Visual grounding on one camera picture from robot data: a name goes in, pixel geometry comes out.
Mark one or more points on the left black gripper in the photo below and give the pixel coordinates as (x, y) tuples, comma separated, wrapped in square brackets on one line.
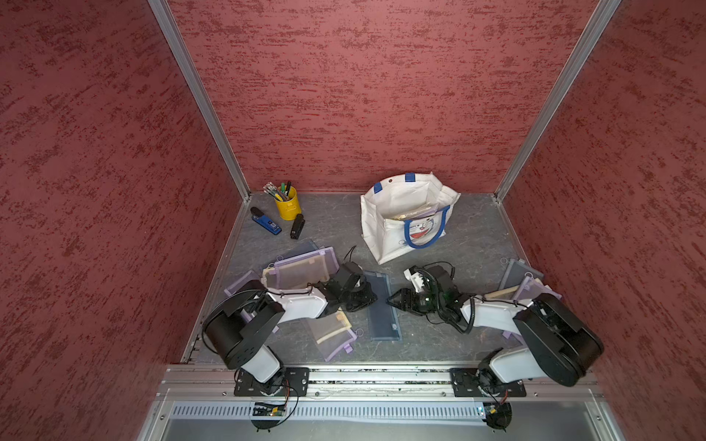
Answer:
[(369, 297)]

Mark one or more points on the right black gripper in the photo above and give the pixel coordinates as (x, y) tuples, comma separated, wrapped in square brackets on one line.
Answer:
[(404, 293)]

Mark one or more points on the blue grey mesh pouch front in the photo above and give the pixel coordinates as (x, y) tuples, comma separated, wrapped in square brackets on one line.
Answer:
[(382, 318)]

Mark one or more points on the beige mesh pouch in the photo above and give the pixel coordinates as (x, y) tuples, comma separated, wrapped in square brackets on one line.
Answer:
[(422, 211)]

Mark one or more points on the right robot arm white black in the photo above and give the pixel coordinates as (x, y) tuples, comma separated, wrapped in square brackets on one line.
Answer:
[(556, 344)]

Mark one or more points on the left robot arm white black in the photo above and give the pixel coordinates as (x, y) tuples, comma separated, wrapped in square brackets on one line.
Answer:
[(238, 328)]

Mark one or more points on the purple trim mesh pouch centre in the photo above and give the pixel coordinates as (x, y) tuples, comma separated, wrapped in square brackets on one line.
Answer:
[(297, 273)]

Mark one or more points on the white canvas Doraemon tote bag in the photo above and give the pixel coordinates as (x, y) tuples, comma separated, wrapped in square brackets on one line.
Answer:
[(389, 239)]

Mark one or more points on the black stapler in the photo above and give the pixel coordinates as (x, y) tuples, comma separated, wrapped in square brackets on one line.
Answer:
[(297, 226)]

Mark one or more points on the yellow pen cup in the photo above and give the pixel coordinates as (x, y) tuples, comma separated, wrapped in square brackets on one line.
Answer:
[(290, 209)]

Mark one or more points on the pens in cup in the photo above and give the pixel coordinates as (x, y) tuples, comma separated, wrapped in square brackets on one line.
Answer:
[(281, 193)]

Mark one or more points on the blue stapler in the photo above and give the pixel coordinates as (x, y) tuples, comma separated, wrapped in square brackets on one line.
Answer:
[(260, 218)]

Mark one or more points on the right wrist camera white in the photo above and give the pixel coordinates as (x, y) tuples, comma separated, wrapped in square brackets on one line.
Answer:
[(418, 280)]

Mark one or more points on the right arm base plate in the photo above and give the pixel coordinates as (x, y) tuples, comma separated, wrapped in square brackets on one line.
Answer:
[(483, 383)]

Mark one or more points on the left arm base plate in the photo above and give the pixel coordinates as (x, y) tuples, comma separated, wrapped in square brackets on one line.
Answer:
[(287, 382)]

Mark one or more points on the aluminium front rail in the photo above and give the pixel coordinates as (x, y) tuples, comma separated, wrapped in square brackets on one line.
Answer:
[(421, 382)]

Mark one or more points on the left corner aluminium post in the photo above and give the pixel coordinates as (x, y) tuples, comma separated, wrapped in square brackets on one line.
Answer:
[(179, 49)]

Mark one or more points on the corner aluminium post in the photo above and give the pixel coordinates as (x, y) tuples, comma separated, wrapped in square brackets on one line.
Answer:
[(179, 49), (586, 43)]

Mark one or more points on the right corner aluminium post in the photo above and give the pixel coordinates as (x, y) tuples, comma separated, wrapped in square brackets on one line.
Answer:
[(586, 43)]

